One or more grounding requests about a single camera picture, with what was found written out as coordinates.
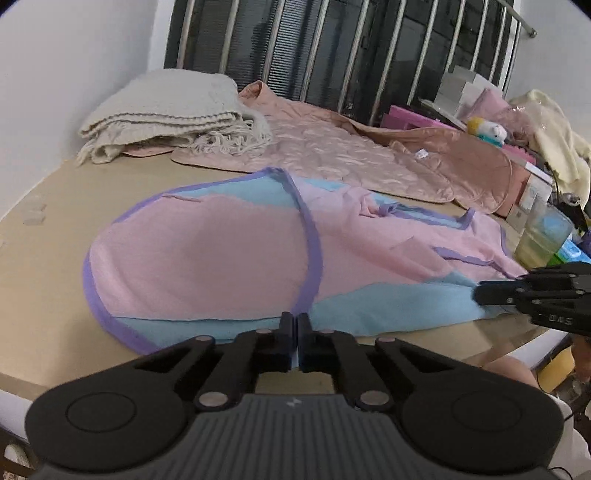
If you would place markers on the yellow and white plush toy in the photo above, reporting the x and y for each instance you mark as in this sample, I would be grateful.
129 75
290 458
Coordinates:
487 131

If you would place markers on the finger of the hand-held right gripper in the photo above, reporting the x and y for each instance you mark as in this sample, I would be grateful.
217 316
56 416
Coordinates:
496 293
561 272

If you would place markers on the pink quilted blanket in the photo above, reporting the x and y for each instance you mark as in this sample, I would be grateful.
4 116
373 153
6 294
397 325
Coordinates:
332 152

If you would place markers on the metal window railing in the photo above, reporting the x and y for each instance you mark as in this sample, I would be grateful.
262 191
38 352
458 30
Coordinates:
323 50

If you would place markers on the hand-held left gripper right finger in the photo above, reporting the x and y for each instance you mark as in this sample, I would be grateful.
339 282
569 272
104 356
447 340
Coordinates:
304 333

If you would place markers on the pink and blue garment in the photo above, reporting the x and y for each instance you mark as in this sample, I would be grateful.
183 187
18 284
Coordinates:
207 267

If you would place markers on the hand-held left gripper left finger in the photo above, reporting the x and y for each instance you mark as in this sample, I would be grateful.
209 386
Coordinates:
288 333

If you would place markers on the white carton box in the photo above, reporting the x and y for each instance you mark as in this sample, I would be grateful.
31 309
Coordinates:
531 196

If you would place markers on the clear plastic bag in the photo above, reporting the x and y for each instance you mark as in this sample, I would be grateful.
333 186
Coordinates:
524 122

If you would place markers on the pink box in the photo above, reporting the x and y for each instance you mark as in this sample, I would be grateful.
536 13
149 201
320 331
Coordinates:
411 119

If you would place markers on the cream yellow cloth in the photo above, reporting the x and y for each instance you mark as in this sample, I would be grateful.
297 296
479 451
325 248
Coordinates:
561 143

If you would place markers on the stack of white boxes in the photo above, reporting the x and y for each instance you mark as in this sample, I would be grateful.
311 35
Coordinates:
461 90

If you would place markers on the pink pouch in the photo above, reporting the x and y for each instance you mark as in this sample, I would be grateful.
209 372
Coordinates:
491 104

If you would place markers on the blue packet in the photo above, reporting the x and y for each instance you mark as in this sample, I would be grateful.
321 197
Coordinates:
570 251

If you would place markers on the dark flat board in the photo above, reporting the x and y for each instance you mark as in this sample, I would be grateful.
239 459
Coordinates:
441 110

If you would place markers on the white knit fringed blanket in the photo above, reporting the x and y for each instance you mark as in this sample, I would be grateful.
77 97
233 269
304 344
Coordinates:
166 108

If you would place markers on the translucent plastic container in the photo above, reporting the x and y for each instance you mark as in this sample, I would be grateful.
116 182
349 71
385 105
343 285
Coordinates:
540 235

